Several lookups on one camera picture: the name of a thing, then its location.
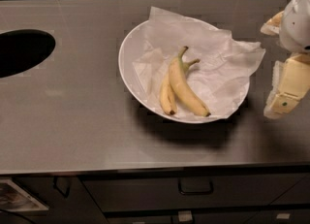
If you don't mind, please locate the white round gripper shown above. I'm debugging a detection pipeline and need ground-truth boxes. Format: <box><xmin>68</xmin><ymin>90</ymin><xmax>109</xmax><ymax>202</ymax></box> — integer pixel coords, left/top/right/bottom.
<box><xmin>261</xmin><ymin>0</ymin><xmax>310</xmax><ymax>119</ymax></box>

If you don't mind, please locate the large yellow banana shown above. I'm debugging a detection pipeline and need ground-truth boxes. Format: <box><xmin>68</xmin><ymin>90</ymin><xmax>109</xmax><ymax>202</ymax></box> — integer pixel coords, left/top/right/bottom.
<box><xmin>169</xmin><ymin>47</ymin><xmax>210</xmax><ymax>117</ymax></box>

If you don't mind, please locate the small yellow banana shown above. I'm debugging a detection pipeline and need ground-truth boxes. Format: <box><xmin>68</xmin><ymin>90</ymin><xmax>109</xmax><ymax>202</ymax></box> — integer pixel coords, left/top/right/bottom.
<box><xmin>159</xmin><ymin>59</ymin><xmax>200</xmax><ymax>115</ymax></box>

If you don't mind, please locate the white bowl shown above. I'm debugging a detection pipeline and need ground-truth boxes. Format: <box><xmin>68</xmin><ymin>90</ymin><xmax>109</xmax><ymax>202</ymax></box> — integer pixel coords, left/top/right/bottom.
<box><xmin>117</xmin><ymin>19</ymin><xmax>251</xmax><ymax>125</ymax></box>

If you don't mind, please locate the white crumpled paper sheet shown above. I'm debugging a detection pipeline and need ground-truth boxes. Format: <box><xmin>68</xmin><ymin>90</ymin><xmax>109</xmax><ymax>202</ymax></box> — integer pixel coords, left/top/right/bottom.
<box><xmin>119</xmin><ymin>7</ymin><xmax>265</xmax><ymax>123</ymax></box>

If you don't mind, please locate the small white label tag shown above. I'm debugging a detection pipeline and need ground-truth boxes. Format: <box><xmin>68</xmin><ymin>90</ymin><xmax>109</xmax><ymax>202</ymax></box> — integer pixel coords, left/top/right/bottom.
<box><xmin>276</xmin><ymin>213</ymin><xmax>291</xmax><ymax>220</ymax></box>

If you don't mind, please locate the grey drawer front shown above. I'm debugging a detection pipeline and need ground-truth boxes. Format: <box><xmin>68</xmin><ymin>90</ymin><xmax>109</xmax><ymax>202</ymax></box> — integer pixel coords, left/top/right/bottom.
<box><xmin>82</xmin><ymin>174</ymin><xmax>310</xmax><ymax>213</ymax></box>

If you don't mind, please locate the black round sink hole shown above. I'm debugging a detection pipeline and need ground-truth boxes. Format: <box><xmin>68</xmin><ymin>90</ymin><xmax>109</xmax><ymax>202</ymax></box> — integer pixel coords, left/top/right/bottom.
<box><xmin>0</xmin><ymin>29</ymin><xmax>56</xmax><ymax>78</ymax></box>

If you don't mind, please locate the paper sheet on cabinet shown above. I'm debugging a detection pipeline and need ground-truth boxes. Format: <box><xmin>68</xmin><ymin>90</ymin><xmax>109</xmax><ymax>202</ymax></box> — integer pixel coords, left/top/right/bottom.
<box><xmin>0</xmin><ymin>178</ymin><xmax>48</xmax><ymax>212</ymax></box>

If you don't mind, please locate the black drawer handle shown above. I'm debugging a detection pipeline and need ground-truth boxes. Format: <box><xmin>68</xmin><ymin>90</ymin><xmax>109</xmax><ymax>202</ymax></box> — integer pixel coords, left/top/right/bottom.
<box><xmin>177</xmin><ymin>178</ymin><xmax>214</xmax><ymax>196</ymax></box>

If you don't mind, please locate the black cabinet door handle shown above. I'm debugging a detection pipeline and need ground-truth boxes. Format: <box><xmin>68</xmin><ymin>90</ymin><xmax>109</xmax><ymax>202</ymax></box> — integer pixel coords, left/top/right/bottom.
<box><xmin>53</xmin><ymin>176</ymin><xmax>71</xmax><ymax>198</ymax></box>

